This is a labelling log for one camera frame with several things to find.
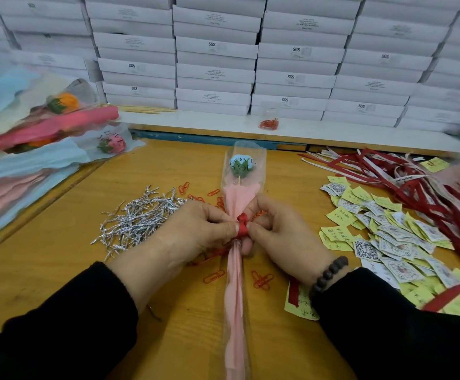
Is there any person's left hand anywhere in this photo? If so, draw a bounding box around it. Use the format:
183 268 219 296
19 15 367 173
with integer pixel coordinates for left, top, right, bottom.
107 200 241 314

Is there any person's right hand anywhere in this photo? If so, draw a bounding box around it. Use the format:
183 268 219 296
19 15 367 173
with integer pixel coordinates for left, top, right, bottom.
240 194 350 291

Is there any single red ribbon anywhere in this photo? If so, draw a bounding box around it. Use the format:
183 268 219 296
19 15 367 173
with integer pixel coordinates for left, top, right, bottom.
235 212 302 308

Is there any blue flower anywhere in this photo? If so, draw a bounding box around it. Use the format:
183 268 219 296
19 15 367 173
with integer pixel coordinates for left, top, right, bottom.
219 140 269 380

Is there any pile of yellow white tags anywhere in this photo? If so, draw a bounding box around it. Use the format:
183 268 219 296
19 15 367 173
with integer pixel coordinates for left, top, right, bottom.
284 132 460 323

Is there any pile of red ribbons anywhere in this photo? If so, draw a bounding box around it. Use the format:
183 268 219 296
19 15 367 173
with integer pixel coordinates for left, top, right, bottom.
300 148 460 314

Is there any pile of flowers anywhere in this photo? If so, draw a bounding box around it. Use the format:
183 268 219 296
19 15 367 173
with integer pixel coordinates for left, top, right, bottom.
0 59 146 249

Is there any person's right forearm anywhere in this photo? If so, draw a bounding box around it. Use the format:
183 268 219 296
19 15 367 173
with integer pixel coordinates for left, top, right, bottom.
311 267 460 380

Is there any person's left forearm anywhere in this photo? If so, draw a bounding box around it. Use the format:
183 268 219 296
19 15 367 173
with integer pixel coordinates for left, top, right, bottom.
0 261 140 380

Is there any pile of silver twist ties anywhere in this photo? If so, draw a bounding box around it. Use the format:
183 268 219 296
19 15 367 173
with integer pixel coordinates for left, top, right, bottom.
91 186 190 258

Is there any pile of orange paper clips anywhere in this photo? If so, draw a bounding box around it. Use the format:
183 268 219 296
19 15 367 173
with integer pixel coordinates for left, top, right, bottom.
176 181 277 291

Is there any small bag of red clips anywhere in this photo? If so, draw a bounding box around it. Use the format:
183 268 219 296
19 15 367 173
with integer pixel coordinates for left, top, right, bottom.
258 110 281 131

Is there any long white board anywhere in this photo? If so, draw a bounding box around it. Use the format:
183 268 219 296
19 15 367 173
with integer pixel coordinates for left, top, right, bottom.
119 110 460 154

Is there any wooden sticks bundle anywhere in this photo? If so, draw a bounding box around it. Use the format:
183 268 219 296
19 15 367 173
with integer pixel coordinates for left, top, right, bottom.
119 105 177 115

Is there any black bead bracelet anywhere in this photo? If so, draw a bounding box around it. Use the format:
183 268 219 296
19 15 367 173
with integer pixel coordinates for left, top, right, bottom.
309 255 350 296

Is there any wall of stacked white boxes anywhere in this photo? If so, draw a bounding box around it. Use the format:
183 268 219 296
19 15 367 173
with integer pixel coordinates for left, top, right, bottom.
0 0 460 133

